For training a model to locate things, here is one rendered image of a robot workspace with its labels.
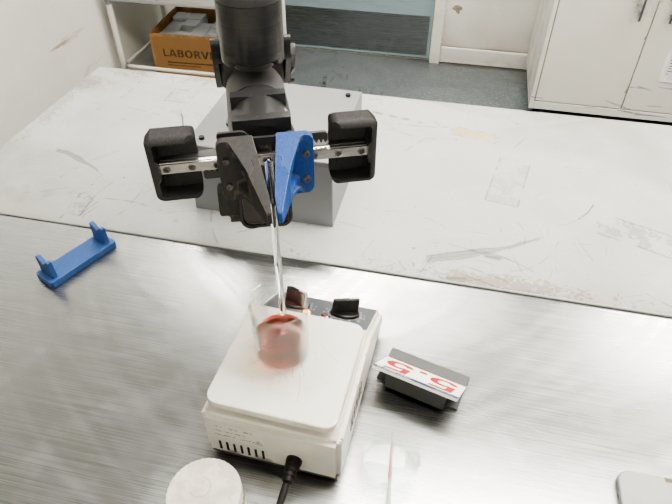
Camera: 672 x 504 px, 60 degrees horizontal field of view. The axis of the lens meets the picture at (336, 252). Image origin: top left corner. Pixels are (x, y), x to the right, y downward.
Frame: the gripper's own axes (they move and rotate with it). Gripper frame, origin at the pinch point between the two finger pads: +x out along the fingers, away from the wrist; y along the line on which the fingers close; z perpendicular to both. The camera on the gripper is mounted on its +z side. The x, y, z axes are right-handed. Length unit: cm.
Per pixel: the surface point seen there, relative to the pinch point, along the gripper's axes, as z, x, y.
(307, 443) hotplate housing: 19.4, 10.5, -0.7
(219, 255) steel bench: 25.9, -22.2, 6.8
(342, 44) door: 113, -290, -59
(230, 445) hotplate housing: 23.1, 7.4, 6.2
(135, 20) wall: 78, -253, 47
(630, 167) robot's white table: 26, -32, -58
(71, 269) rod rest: 24.8, -21.6, 25.3
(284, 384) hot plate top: 16.9, 5.9, 0.6
